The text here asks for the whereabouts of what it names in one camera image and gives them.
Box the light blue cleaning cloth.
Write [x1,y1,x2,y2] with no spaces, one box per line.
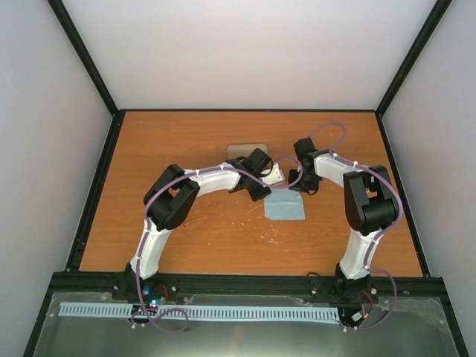
[264,189,306,221]

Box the brown fabric sunglasses pouch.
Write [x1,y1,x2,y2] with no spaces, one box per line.
[227,143,268,159]

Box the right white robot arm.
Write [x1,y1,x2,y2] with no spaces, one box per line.
[289,138,403,301]

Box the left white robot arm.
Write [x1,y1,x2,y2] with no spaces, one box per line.
[126,148,274,300]

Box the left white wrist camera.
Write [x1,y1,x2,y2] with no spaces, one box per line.
[260,162,285,185]

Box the black left frame post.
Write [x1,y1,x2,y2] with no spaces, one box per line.
[47,0,120,117]

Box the black frame post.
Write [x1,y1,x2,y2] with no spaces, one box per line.
[375,0,453,117]
[47,0,120,117]

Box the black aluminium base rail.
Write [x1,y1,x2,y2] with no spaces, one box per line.
[50,271,447,303]

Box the black right frame post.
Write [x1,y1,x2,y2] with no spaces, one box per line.
[375,0,453,117]

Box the light blue slotted cable duct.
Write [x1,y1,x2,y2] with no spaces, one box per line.
[57,302,340,324]

